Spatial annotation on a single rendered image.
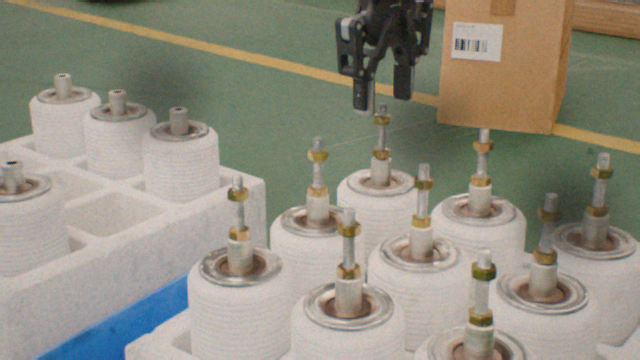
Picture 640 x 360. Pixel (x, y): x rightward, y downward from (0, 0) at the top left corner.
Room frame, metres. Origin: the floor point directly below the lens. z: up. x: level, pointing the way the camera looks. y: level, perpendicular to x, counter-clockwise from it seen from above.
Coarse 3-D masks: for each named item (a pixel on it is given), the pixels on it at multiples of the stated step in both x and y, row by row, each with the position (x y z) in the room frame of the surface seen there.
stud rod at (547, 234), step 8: (552, 200) 0.67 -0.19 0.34; (544, 208) 0.67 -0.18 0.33; (552, 208) 0.67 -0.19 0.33; (544, 224) 0.67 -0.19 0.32; (552, 224) 0.67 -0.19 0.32; (544, 232) 0.67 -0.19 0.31; (552, 232) 0.67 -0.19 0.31; (544, 240) 0.67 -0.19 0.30; (552, 240) 0.67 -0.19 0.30; (544, 248) 0.67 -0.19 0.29
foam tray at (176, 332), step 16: (528, 256) 0.87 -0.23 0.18; (176, 320) 0.74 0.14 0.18; (144, 336) 0.71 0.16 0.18; (160, 336) 0.71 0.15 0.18; (176, 336) 0.72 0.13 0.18; (128, 352) 0.69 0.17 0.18; (144, 352) 0.69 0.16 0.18; (160, 352) 0.69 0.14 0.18; (176, 352) 0.69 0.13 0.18; (288, 352) 0.69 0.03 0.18; (608, 352) 0.69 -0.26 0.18; (624, 352) 0.69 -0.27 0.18
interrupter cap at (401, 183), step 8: (368, 168) 0.94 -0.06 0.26; (352, 176) 0.92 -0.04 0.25; (360, 176) 0.92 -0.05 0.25; (368, 176) 0.92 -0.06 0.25; (392, 176) 0.92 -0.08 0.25; (400, 176) 0.92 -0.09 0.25; (408, 176) 0.92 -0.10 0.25; (352, 184) 0.90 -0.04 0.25; (360, 184) 0.90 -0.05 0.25; (368, 184) 0.91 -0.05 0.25; (392, 184) 0.91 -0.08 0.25; (400, 184) 0.90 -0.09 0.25; (408, 184) 0.90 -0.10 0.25; (360, 192) 0.88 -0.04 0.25; (368, 192) 0.87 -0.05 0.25; (376, 192) 0.88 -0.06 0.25; (384, 192) 0.88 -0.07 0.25; (392, 192) 0.88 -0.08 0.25; (400, 192) 0.88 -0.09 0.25; (408, 192) 0.88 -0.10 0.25
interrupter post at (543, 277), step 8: (536, 264) 0.66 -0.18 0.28; (544, 264) 0.66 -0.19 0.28; (552, 264) 0.66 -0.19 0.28; (536, 272) 0.66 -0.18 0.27; (544, 272) 0.66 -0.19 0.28; (552, 272) 0.66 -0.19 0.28; (536, 280) 0.66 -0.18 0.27; (544, 280) 0.66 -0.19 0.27; (552, 280) 0.66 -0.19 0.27; (536, 288) 0.66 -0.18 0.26; (544, 288) 0.66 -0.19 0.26; (552, 288) 0.66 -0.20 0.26; (536, 296) 0.66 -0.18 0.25; (544, 296) 0.66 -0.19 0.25; (552, 296) 0.66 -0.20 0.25
